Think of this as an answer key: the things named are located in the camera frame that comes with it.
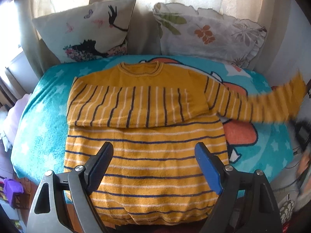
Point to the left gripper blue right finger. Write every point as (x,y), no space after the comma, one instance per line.
(245,203)

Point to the cream lady silhouette pillow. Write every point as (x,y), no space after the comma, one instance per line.
(89,32)

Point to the pink shell-shaped chair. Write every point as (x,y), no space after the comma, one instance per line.
(10,124)

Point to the teal star fleece blanket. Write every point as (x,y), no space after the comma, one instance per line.
(40,141)

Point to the purple toy object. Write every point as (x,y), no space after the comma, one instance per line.
(11,188)

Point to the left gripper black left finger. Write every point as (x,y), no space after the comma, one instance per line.
(49,213)

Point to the yellow striped knit sweater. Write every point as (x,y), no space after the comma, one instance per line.
(154,114)

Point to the white leaf print pillow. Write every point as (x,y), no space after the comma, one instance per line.
(206,33)

